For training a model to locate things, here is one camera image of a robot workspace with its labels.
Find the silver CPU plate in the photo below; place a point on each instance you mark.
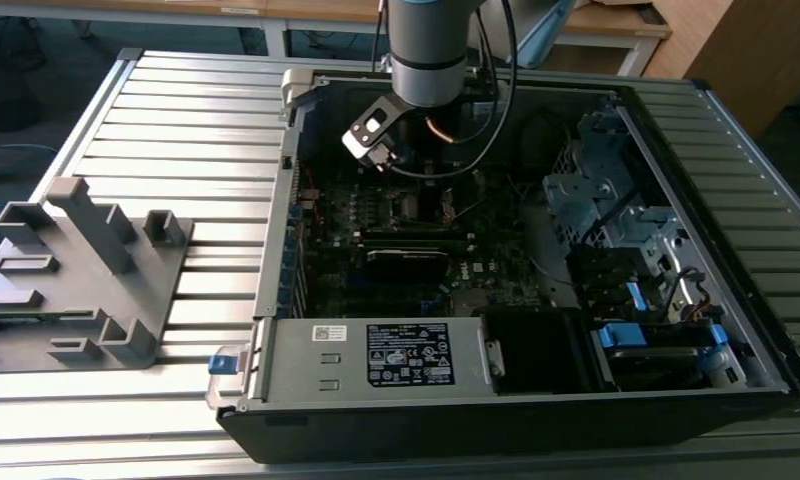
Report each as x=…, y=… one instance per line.
x=408, y=207

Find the CPU socket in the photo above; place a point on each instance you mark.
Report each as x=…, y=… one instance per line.
x=395, y=224

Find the black RAM slot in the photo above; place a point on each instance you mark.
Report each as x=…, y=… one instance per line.
x=414, y=234
x=414, y=245

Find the green motherboard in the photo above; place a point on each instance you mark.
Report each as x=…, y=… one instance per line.
x=500, y=250

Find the metal drive cage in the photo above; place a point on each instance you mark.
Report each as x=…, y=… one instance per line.
x=574, y=192

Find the black graphics card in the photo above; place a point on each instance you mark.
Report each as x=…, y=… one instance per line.
x=407, y=270

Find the pale blue teach pendant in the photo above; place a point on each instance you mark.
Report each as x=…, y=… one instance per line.
x=541, y=35

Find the brown chipset heatsink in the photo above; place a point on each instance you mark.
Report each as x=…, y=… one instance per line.
x=472, y=299

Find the blue drive bay clip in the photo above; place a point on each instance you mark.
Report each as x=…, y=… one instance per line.
x=635, y=296

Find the silver power supply unit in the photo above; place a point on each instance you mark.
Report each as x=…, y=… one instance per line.
x=307, y=360

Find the hard disk blue carrier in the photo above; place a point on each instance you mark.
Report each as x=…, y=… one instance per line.
x=623, y=334

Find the wooden cabinet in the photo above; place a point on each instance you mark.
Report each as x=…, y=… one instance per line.
x=741, y=60

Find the blue case latch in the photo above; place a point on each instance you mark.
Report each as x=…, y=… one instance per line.
x=223, y=364

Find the grey plastic parts rack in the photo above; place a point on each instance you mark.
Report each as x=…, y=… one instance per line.
x=87, y=260

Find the black open PC case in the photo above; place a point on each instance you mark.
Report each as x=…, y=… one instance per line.
x=440, y=430

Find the black office chair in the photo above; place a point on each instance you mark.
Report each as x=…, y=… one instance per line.
x=13, y=115

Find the green RAM stick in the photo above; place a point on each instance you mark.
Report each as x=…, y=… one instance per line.
x=40, y=315

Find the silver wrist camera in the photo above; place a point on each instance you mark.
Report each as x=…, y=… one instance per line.
x=370, y=127

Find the wooden desk white frame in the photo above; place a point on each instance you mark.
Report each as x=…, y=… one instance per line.
x=614, y=30

